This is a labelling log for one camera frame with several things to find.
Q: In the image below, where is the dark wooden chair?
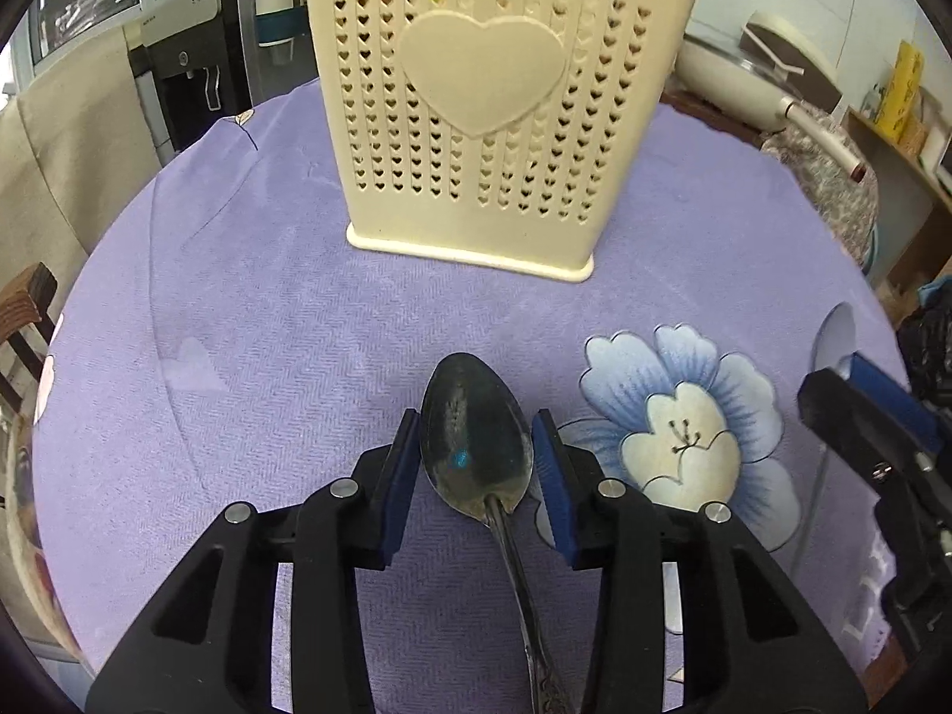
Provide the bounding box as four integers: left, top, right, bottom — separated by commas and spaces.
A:
0, 264, 61, 418

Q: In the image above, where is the water dispenser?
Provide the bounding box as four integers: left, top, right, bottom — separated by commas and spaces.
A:
130, 0, 258, 159

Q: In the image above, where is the beige fabric cover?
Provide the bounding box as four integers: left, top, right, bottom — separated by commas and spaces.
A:
0, 30, 183, 308

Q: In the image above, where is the brown and cream pot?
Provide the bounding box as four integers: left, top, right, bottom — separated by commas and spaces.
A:
740, 11, 845, 109

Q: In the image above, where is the black plastic bag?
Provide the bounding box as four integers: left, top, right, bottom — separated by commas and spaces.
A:
896, 303, 952, 404

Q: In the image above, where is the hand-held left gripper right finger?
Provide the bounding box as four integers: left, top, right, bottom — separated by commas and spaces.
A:
531, 409, 868, 714

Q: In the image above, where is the wooden shelf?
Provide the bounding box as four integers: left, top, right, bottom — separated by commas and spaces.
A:
848, 108, 952, 295

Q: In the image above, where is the metal spoon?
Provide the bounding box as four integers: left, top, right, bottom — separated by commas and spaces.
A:
420, 352, 580, 714

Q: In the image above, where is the cream frying pan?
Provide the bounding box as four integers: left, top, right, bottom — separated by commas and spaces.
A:
673, 37, 868, 183

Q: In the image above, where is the paisley patterned cloth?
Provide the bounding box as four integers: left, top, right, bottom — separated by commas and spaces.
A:
759, 104, 882, 270

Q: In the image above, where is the yellow package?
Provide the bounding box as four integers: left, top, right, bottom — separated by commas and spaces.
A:
873, 40, 927, 129

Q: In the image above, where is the window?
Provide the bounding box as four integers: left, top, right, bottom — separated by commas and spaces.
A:
30, 0, 174, 77

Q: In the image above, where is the beige plastic utensil holder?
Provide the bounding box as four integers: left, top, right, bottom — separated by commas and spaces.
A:
296, 0, 707, 285

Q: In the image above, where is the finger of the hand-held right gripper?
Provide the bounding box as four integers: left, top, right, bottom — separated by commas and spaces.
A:
799, 353, 952, 493

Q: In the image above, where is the white cylinder with blue band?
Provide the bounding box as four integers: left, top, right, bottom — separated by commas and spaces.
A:
255, 0, 320, 67

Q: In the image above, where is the purple floral tablecloth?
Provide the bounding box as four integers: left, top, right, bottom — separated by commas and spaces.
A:
30, 78, 915, 714

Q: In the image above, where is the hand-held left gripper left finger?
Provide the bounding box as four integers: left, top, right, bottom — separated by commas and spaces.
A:
85, 409, 421, 714

